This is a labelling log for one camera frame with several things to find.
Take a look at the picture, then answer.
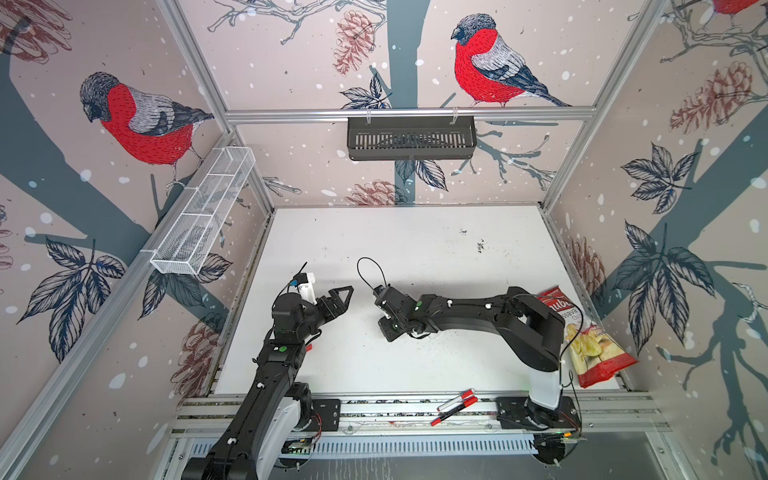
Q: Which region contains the black right camera cable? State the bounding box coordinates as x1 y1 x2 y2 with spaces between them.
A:
356 256 390 292

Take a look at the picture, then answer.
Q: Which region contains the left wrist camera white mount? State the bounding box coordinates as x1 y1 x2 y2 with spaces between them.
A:
292 272 317 305

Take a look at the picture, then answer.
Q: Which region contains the red marker pen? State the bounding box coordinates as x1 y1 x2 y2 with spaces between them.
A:
430 396 478 427
437 389 475 413

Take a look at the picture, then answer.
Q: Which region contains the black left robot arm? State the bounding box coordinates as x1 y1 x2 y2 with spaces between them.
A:
181 284 354 479

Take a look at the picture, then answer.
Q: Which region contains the aluminium horizontal crossbar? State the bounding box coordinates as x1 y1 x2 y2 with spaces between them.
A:
224 106 597 125

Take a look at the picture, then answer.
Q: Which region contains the red marker pen upper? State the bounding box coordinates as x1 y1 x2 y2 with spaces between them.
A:
437 389 475 413

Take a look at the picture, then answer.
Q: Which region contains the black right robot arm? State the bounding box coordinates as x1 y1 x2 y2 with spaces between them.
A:
373 285 566 411

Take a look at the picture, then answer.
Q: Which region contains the white wire mesh basket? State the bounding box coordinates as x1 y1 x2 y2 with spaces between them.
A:
150 146 255 275

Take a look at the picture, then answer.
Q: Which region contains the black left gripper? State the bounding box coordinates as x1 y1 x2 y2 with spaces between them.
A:
294 285 352 343

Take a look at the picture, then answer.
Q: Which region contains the aluminium frame corner post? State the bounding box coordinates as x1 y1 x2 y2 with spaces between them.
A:
154 0 277 215

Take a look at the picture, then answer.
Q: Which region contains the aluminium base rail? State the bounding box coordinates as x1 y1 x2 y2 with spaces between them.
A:
167 392 670 460

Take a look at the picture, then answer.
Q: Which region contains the red chips bag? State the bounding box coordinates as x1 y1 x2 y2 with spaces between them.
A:
538 286 637 388

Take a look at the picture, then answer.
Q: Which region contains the black wall basket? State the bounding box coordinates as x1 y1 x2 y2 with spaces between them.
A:
347 116 477 161

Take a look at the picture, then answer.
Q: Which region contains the red marker pen lower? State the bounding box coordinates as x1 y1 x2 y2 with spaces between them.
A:
430 396 478 427

